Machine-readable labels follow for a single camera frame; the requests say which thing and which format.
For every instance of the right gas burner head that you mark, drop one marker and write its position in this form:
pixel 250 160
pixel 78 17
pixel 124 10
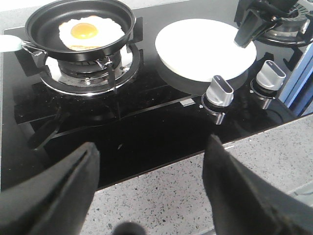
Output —
pixel 297 22

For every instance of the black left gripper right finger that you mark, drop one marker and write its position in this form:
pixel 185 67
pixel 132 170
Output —
pixel 244 204

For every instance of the black burner grate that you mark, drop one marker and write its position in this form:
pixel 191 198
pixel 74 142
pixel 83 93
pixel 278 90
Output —
pixel 88 102
pixel 277 9

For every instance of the right silver stove knob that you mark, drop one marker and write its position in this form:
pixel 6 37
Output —
pixel 270 77

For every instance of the white plate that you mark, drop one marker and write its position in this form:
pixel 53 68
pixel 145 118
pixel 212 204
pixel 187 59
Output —
pixel 198 49

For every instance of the fried egg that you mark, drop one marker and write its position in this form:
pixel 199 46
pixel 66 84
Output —
pixel 89 33

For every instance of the silver stove knob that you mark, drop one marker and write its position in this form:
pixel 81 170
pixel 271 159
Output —
pixel 270 77
pixel 219 92

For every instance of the left black burner grate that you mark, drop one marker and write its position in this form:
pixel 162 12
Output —
pixel 88 102

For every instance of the black glass cooktop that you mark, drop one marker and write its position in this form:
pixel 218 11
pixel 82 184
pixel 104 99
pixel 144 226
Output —
pixel 164 120

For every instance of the right black burner grate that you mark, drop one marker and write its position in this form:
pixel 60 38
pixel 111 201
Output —
pixel 277 9

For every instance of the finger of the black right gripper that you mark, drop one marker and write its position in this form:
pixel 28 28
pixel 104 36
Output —
pixel 253 25

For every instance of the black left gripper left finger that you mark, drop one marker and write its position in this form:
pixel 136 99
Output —
pixel 56 201

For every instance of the black frying pan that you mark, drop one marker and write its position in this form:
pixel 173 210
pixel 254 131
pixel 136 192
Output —
pixel 42 29

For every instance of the left silver stove knob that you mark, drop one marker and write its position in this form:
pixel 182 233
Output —
pixel 219 92

